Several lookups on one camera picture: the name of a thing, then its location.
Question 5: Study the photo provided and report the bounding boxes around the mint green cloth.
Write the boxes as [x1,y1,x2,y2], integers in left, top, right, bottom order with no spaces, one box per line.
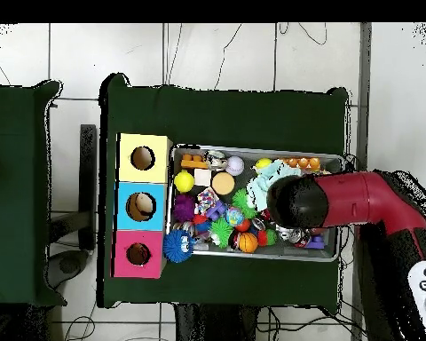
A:
[246,159,303,212]

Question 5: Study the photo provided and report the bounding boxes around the blue spiky monster toy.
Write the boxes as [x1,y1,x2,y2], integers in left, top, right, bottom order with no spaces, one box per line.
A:
[162,228,196,264]

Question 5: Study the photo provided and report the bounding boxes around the clear mesh bin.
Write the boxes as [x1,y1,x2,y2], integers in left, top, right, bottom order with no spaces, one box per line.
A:
[165,143,344,263]

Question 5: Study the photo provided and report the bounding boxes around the wooden box with three holes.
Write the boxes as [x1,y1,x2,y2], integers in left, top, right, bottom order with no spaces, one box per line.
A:
[111,132,173,279]

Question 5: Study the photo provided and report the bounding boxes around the white baseball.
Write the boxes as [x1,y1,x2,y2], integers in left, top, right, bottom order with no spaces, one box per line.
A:
[225,155,245,177]

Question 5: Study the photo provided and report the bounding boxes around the globe print ball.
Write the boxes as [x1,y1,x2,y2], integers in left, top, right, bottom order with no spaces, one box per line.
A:
[225,206,245,227]

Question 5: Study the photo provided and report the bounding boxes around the purple spiky monster toy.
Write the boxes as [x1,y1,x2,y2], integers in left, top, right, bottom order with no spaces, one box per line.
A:
[172,194,198,223]

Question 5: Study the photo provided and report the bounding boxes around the orange basketball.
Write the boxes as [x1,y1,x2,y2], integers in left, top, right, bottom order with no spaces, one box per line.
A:
[238,232,259,254]

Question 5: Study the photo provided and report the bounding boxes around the dark green tablecloth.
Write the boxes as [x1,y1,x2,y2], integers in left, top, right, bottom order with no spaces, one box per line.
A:
[97,72,351,315]

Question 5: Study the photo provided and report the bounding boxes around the orange four-stud building block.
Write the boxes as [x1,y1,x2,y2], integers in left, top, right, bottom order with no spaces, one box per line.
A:
[280,156,321,171]

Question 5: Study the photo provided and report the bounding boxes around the black stand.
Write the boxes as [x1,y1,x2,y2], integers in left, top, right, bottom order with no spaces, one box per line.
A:
[49,123,98,250]

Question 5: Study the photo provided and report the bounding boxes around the grey stand foot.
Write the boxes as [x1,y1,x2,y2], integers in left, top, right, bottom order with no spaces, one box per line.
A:
[47,250,90,289]

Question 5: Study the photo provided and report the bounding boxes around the side table with green cloth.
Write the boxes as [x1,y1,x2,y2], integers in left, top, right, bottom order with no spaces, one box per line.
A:
[0,80,67,307]

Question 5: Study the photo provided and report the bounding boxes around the yellow tennis ball with handle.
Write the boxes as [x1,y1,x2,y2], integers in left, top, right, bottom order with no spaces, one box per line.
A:
[173,169,195,194]

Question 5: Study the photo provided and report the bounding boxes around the grey floor rail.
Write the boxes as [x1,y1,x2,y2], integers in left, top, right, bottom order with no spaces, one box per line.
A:
[351,22,373,341]

